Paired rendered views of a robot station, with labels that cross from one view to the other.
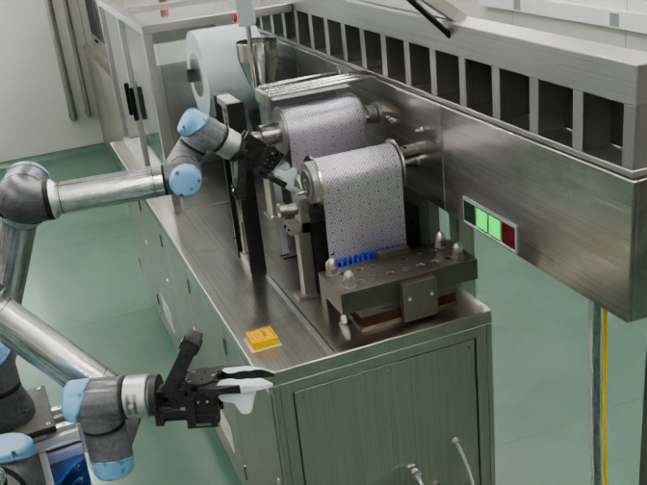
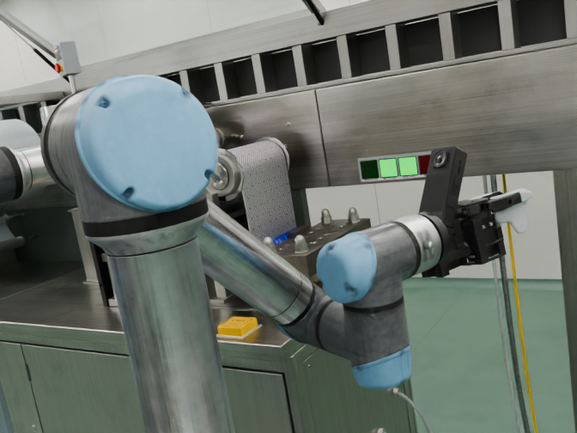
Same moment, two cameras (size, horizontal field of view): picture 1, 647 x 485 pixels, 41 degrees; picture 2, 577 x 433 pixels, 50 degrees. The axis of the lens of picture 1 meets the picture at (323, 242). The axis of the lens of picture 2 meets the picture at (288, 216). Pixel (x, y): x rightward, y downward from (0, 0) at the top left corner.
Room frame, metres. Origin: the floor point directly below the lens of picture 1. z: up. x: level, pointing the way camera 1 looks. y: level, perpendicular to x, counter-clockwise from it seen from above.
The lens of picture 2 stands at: (0.77, 0.94, 1.42)
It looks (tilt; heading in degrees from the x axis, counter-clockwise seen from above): 10 degrees down; 322
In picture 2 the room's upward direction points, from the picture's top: 9 degrees counter-clockwise
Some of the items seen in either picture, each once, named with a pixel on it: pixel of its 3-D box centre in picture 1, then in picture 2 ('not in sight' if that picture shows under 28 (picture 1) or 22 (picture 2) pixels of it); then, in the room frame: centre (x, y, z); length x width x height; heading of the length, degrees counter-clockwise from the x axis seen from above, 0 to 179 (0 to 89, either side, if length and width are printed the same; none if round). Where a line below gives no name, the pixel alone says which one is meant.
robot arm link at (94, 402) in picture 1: (97, 400); (367, 264); (1.29, 0.42, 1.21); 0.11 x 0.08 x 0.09; 86
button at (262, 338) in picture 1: (262, 338); (237, 326); (2.00, 0.19, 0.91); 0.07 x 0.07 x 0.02; 19
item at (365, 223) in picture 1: (366, 225); (270, 212); (2.21, -0.12, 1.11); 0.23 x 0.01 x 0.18; 109
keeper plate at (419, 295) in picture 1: (419, 298); not in sight; (2.03, -0.24, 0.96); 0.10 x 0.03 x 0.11; 109
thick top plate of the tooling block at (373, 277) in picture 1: (398, 275); (318, 245); (2.11, -0.19, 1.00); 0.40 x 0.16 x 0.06; 109
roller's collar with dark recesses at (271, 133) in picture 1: (270, 134); not in sight; (2.46, 0.12, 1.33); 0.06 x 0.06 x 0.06; 19
